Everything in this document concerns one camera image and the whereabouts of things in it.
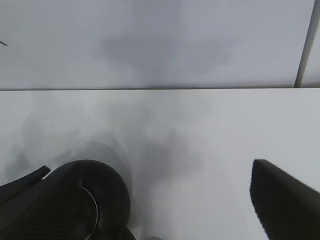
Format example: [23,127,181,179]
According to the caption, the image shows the small black teacup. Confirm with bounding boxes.
[45,159,135,240]

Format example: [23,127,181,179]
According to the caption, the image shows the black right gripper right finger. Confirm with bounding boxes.
[249,159,320,240]

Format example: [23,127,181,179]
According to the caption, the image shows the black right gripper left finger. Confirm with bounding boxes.
[0,165,97,240]

